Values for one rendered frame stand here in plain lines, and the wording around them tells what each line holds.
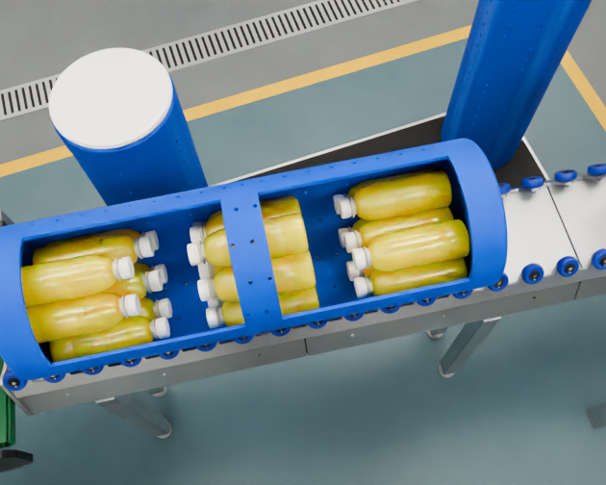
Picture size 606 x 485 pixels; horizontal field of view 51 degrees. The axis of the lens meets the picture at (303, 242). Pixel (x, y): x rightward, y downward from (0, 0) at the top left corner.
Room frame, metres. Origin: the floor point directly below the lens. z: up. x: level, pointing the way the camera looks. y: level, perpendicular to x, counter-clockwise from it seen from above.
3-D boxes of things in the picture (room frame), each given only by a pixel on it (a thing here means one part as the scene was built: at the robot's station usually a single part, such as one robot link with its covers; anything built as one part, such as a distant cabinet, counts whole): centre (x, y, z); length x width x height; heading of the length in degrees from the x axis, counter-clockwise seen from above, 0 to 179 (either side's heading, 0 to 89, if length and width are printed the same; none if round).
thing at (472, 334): (0.48, -0.46, 0.31); 0.06 x 0.06 x 0.63; 8
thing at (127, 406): (0.35, 0.51, 0.31); 0.06 x 0.06 x 0.63; 8
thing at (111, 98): (0.92, 0.41, 1.03); 0.28 x 0.28 x 0.01
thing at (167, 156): (0.92, 0.41, 0.59); 0.28 x 0.28 x 0.88
